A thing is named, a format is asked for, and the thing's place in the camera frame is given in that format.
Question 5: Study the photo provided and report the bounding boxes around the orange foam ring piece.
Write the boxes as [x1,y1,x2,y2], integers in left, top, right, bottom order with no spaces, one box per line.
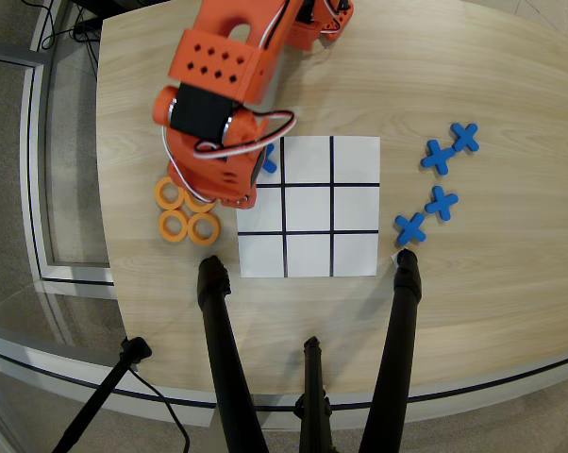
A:
[187,211,223,247]
[183,191,218,214]
[158,209,191,244]
[154,176,189,211]

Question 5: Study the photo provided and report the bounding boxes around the black cable on floor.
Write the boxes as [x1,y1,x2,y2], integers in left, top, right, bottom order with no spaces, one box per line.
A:
[123,362,192,453]

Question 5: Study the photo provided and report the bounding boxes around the black cables with plug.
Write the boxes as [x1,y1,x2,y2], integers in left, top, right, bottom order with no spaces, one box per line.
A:
[37,0,101,72]

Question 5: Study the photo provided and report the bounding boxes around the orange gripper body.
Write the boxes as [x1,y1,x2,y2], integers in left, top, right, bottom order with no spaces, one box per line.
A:
[163,130,263,210]

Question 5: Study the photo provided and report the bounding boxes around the white tic-tac-toe grid paper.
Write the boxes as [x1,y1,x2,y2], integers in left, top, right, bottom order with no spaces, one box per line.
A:
[236,135,382,279]

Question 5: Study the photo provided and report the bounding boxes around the thick black tripod leg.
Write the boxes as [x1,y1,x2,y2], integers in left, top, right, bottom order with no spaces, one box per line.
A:
[196,255,271,453]
[357,247,425,453]

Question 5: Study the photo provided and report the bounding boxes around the slim black stand pole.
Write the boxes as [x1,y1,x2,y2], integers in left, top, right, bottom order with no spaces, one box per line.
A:
[50,336,153,453]

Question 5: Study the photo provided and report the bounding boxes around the blue foam cross piece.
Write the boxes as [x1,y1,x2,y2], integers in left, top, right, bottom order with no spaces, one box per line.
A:
[394,211,427,248]
[420,139,457,176]
[424,185,459,222]
[259,143,279,174]
[449,122,481,155]

